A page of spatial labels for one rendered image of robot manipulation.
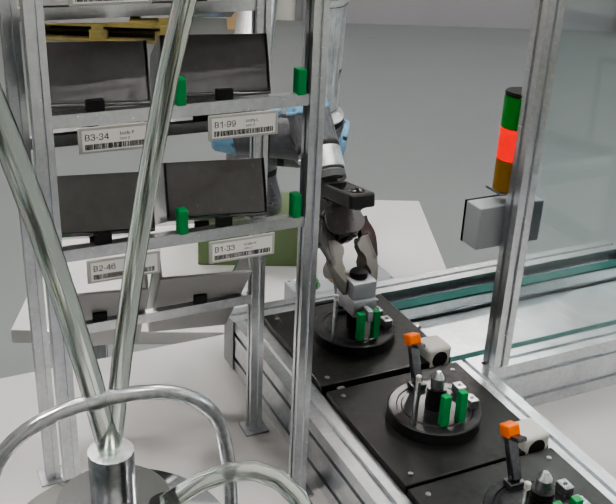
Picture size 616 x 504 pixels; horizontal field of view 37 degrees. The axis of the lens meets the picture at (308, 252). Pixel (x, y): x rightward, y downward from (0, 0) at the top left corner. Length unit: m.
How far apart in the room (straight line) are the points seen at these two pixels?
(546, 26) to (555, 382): 0.64
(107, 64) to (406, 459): 0.66
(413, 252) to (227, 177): 1.04
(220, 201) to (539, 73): 0.50
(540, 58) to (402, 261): 0.87
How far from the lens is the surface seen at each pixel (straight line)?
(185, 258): 2.09
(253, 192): 1.19
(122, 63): 1.10
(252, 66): 1.14
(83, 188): 1.14
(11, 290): 3.89
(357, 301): 1.52
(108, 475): 0.49
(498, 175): 1.45
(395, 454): 1.33
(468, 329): 1.76
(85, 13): 1.19
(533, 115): 1.39
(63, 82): 1.09
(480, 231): 1.45
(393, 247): 2.18
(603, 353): 1.73
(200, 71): 1.13
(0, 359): 3.44
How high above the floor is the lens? 1.77
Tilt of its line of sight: 25 degrees down
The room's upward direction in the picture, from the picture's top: 3 degrees clockwise
